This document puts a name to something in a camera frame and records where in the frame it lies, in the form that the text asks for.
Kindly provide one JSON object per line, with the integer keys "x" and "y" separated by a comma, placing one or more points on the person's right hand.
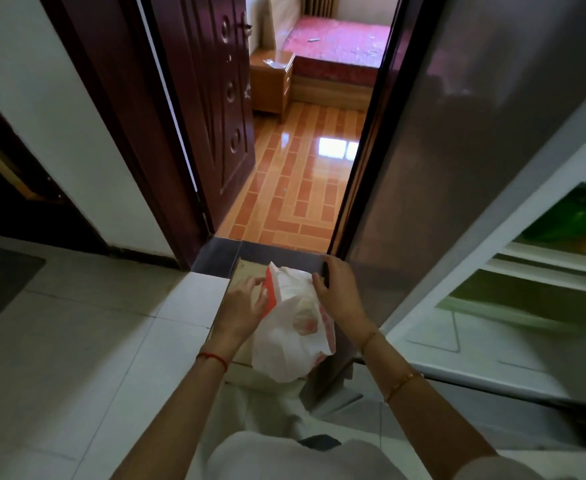
{"x": 343, "y": 299}

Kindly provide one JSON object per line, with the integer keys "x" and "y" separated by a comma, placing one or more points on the person's left hand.
{"x": 235, "y": 312}

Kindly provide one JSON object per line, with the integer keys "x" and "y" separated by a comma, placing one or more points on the person's right thumb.
{"x": 320, "y": 287}

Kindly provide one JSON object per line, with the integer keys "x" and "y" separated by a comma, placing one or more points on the person's left thumb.
{"x": 262, "y": 305}

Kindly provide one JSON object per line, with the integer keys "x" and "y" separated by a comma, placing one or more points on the white plastic bag red print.
{"x": 293, "y": 339}

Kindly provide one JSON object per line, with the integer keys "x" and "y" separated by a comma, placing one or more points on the person's left forearm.
{"x": 173, "y": 419}

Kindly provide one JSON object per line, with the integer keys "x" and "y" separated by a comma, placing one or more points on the person's right forearm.
{"x": 423, "y": 414}

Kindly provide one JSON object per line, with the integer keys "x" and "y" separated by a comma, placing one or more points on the grey refrigerator door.
{"x": 463, "y": 144}

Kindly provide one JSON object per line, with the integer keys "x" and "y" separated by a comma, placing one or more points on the white refrigerator interior shelves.
{"x": 523, "y": 304}

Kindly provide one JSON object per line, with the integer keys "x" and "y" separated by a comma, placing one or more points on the dark red wooden door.
{"x": 208, "y": 104}

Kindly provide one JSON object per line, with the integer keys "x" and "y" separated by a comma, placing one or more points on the light wooden nightstand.
{"x": 270, "y": 84}

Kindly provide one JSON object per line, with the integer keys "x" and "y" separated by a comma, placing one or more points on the red mattress bed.
{"x": 338, "y": 49}

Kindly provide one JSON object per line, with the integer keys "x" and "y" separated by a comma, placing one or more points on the green plastic bag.
{"x": 568, "y": 219}

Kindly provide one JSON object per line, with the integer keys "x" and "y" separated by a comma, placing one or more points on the radiator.
{"x": 319, "y": 4}

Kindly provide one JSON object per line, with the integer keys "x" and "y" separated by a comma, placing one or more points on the dark red door frame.
{"x": 123, "y": 119}

